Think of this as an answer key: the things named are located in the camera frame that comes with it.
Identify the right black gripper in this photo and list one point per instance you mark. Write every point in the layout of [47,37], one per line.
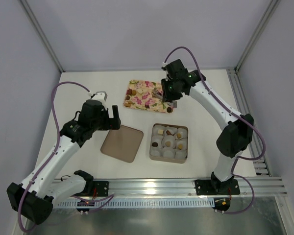
[166,91]

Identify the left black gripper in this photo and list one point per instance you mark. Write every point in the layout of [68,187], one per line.
[111,120]

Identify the metal tongs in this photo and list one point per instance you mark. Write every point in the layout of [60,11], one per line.
[159,95]

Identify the beige tin lid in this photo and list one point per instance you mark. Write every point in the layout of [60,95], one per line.
[122,144]

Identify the brown oval chocolate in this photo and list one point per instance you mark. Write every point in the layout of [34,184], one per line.
[169,132]

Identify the beige heart chocolate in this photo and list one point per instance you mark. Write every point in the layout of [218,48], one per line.
[168,143]

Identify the beige tin box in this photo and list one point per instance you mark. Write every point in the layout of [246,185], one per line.
[170,154]

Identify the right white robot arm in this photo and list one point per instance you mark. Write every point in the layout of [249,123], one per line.
[236,129]

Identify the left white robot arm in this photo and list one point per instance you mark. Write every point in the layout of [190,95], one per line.
[35,197]

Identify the dark round swirl chocolate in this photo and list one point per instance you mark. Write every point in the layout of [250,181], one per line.
[169,110]

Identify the floral tray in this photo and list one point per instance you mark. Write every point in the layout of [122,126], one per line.
[138,96]

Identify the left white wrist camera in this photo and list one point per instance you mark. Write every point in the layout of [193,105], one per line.
[99,96]

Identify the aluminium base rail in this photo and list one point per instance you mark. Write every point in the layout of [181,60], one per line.
[174,193]

